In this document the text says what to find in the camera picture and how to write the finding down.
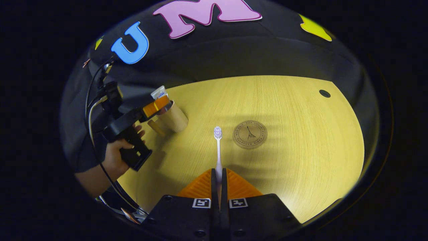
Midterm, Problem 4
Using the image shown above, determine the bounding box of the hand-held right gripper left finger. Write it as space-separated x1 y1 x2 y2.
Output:
142 168 220 241

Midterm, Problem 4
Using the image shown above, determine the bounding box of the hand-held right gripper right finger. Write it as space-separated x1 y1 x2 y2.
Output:
220 168 301 241

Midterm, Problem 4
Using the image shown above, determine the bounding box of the white toothpaste tube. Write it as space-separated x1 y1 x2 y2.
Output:
150 86 168 100

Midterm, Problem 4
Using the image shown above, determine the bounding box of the beige cup with handle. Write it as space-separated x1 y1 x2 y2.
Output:
147 100 189 138

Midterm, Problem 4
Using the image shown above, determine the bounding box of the pale pink toothbrush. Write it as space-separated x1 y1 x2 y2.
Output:
214 126 223 184

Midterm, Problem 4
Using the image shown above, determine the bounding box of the round brown coaster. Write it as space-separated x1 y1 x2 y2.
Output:
232 120 268 149

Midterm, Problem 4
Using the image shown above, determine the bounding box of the black backdrop cloth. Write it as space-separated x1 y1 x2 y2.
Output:
60 0 380 174

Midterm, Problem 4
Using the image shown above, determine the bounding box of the white cable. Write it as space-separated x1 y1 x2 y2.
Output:
88 95 109 151

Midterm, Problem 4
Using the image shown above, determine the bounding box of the black cable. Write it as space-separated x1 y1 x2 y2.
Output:
85 60 147 215

